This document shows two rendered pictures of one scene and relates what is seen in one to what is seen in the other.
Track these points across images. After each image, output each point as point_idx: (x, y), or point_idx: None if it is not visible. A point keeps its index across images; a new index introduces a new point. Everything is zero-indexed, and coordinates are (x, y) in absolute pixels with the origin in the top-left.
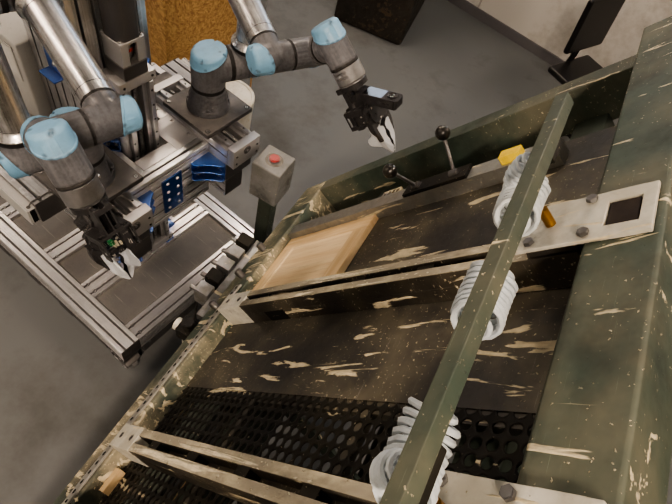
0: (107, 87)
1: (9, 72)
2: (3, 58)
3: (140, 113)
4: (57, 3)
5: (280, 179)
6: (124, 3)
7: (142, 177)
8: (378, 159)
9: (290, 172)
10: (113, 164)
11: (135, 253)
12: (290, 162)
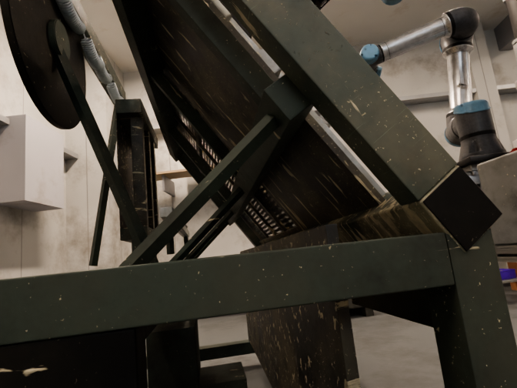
0: (378, 44)
1: (454, 72)
2: (453, 65)
3: (361, 49)
4: (437, 19)
5: (481, 172)
6: (510, 5)
7: (469, 156)
8: (357, 52)
9: (516, 178)
10: (483, 150)
11: None
12: (511, 152)
